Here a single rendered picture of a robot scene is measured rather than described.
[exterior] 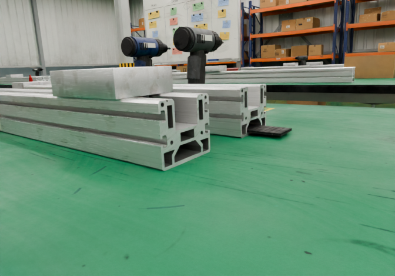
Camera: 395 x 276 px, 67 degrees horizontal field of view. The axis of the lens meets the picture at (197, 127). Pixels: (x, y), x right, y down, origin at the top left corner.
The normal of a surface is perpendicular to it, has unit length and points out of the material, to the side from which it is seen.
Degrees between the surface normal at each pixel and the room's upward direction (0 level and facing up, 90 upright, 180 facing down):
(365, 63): 87
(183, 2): 90
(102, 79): 90
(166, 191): 0
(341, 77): 90
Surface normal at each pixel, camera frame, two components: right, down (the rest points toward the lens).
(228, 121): -0.61, 0.18
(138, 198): -0.04, -0.98
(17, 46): 0.80, 0.08
